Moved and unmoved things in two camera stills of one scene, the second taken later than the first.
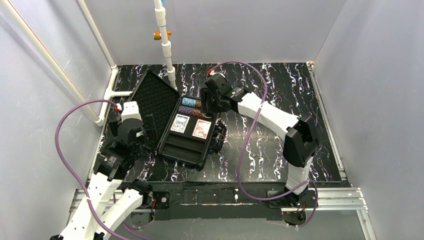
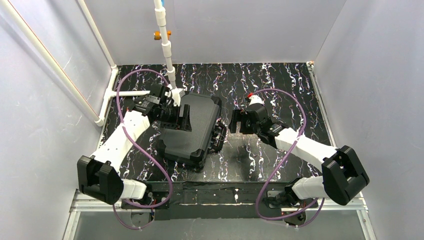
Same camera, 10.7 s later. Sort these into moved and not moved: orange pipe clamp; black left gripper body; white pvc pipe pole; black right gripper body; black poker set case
Moved: black left gripper body; black right gripper body; black poker set case
Not moved: white pvc pipe pole; orange pipe clamp
